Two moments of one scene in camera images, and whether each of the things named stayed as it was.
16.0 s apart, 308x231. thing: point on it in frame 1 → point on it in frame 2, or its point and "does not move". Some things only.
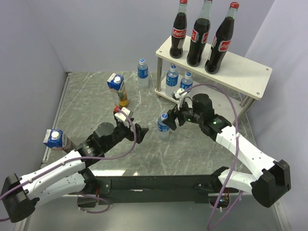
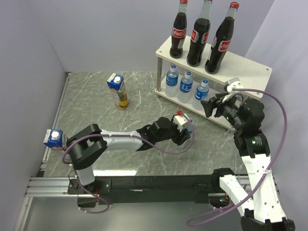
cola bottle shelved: (221, 41) does not move
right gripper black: (173, 113) → (208, 106)
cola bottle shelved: (179, 31) does not move
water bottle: (172, 81) does not move
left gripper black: (140, 132) → (179, 139)
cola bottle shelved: (199, 34) does not move
